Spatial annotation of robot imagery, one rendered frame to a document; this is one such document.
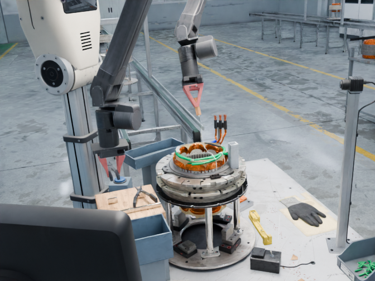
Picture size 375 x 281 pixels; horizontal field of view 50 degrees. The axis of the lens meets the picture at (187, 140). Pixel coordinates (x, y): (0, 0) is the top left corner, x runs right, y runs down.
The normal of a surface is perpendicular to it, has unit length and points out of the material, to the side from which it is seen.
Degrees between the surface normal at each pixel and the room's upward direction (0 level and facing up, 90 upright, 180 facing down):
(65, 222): 33
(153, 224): 90
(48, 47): 109
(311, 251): 0
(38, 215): 7
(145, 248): 90
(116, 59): 80
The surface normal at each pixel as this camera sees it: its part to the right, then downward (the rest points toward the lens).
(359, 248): 0.25, 0.27
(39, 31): -0.33, 0.64
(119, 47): -0.33, 0.23
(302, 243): -0.06, -0.94
